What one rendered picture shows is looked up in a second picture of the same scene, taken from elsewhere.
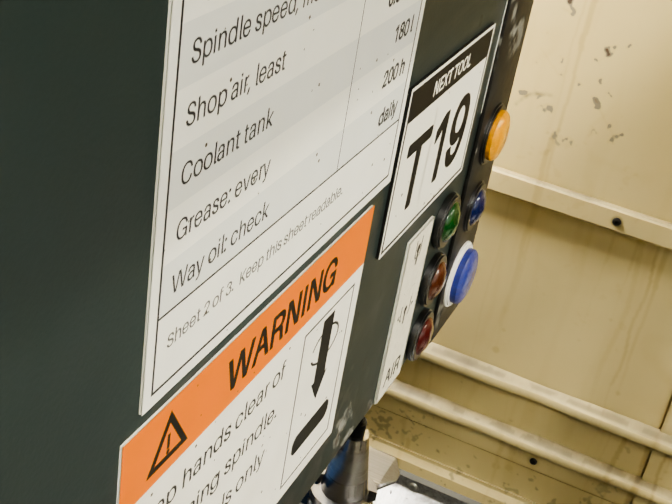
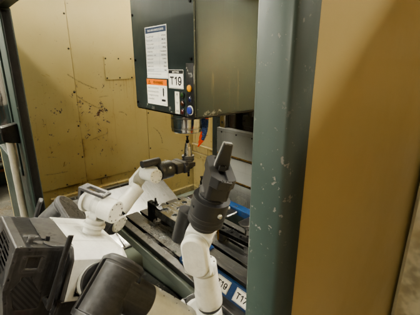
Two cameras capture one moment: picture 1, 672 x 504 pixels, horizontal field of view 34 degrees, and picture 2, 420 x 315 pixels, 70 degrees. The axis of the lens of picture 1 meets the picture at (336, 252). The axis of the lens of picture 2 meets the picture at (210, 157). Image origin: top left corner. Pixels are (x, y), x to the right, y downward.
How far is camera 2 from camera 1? 1.49 m
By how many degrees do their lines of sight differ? 104
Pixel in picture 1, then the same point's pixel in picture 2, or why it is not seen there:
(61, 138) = (142, 57)
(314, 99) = (156, 63)
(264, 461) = (158, 96)
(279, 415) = (159, 93)
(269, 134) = (152, 64)
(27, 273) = (141, 62)
